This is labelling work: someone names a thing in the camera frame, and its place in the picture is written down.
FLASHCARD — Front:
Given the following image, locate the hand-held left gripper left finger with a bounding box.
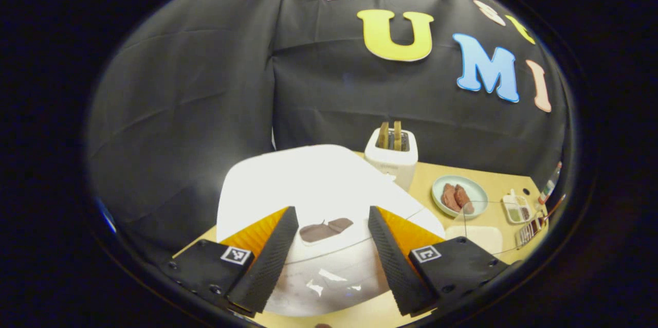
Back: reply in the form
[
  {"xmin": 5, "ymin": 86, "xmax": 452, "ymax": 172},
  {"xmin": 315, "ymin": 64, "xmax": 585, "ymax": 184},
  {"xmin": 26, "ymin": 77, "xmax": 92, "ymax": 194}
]
[{"xmin": 163, "ymin": 206, "xmax": 299, "ymax": 315}]

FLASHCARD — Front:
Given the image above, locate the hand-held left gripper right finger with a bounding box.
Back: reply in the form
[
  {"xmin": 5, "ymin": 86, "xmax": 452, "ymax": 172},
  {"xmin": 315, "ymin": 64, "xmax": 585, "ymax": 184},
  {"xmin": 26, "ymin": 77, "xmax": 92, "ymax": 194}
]
[{"xmin": 368, "ymin": 206, "xmax": 510, "ymax": 317}]

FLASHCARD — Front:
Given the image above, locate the clear rice container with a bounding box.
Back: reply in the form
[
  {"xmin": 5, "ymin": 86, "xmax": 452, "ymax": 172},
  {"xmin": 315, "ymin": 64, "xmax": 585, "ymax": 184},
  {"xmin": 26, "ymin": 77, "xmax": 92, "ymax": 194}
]
[{"xmin": 444, "ymin": 199, "xmax": 520, "ymax": 257}]

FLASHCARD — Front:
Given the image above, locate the white rice cooker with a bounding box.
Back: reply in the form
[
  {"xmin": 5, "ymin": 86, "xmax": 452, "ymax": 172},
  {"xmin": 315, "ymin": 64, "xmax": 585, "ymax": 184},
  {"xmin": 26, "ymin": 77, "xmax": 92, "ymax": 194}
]
[{"xmin": 215, "ymin": 144, "xmax": 447, "ymax": 318}]

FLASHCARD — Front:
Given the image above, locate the clear glass chopstick holder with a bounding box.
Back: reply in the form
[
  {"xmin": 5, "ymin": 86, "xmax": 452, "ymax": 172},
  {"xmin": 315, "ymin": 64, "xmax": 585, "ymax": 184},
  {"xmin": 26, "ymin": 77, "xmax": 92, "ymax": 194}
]
[{"xmin": 515, "ymin": 212, "xmax": 549, "ymax": 247}]

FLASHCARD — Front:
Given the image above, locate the red meat slice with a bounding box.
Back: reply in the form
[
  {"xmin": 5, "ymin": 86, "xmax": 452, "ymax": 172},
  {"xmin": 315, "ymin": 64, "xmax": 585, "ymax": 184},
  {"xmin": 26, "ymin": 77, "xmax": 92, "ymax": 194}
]
[
  {"xmin": 454, "ymin": 184, "xmax": 475, "ymax": 215},
  {"xmin": 441, "ymin": 183, "xmax": 459, "ymax": 212}
]

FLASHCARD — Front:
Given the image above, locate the white toaster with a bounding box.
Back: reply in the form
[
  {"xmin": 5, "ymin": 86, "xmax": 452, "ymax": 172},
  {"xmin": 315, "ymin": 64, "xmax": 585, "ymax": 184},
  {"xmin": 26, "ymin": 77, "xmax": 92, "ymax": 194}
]
[{"xmin": 363, "ymin": 127, "xmax": 419, "ymax": 191}]

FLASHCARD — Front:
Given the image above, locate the pale green plate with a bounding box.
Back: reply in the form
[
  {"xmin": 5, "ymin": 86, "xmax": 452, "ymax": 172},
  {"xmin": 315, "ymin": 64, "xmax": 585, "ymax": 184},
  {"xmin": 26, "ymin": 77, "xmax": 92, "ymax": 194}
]
[{"xmin": 431, "ymin": 174, "xmax": 489, "ymax": 220}]

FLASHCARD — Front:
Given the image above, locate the white divided grain dish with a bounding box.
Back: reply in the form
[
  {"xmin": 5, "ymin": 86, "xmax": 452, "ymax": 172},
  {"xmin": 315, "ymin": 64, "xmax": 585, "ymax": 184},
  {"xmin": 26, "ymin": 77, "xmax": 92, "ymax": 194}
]
[{"xmin": 502, "ymin": 189, "xmax": 532, "ymax": 225}]

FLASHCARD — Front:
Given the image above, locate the clear plastic bottle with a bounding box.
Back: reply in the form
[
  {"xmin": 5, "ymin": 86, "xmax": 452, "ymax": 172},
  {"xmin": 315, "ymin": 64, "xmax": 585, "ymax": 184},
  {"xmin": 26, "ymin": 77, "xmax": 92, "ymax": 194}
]
[{"xmin": 537, "ymin": 162, "xmax": 562, "ymax": 206}]

